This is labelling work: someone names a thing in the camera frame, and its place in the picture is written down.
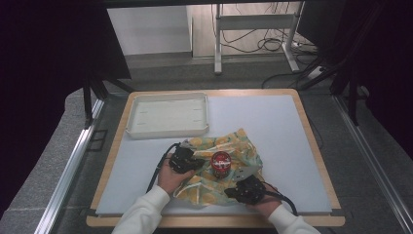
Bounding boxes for black floor bracket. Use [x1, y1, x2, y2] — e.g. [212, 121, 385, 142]
[86, 129, 109, 152]

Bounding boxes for black floor cables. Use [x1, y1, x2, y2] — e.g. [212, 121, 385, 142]
[210, 2, 325, 90]

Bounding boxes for white metal desk frame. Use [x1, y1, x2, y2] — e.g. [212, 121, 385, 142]
[213, 2, 305, 76]

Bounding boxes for white wall panel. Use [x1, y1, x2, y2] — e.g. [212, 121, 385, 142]
[106, 5, 193, 57]

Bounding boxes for yellow green patterned drawstring bag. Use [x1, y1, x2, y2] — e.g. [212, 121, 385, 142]
[173, 128, 264, 208]

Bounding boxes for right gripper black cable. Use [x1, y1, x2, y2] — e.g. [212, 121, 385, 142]
[262, 180, 299, 217]

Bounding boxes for dark curtain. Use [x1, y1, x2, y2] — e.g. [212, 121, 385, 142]
[0, 0, 132, 219]
[296, 0, 413, 161]

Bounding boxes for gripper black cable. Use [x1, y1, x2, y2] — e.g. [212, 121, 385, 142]
[262, 180, 299, 217]
[145, 141, 181, 194]

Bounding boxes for white plastic tray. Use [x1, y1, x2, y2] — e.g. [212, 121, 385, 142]
[125, 92, 210, 140]

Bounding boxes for wooden table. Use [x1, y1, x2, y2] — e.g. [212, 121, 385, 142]
[86, 88, 346, 228]

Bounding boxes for person's right hand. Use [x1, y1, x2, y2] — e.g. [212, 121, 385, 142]
[253, 183, 283, 220]

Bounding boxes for person's left hand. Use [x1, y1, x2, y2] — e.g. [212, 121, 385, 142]
[157, 154, 197, 196]

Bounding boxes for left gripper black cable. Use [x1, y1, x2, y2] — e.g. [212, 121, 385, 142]
[145, 141, 181, 194]

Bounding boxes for red can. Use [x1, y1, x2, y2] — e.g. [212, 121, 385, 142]
[209, 150, 233, 179]

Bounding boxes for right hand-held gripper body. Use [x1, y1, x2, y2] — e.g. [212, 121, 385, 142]
[231, 165, 268, 206]

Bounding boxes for aluminium rail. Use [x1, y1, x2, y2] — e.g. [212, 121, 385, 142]
[333, 95, 413, 234]
[33, 97, 105, 234]

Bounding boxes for white table mat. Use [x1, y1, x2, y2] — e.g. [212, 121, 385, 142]
[94, 94, 333, 216]

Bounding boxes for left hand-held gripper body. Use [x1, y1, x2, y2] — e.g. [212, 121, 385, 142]
[168, 139, 200, 175]

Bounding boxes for white power strip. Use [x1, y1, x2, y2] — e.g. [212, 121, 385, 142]
[306, 65, 326, 81]

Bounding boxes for black metal stand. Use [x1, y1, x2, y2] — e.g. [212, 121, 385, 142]
[81, 72, 134, 129]
[297, 55, 369, 127]

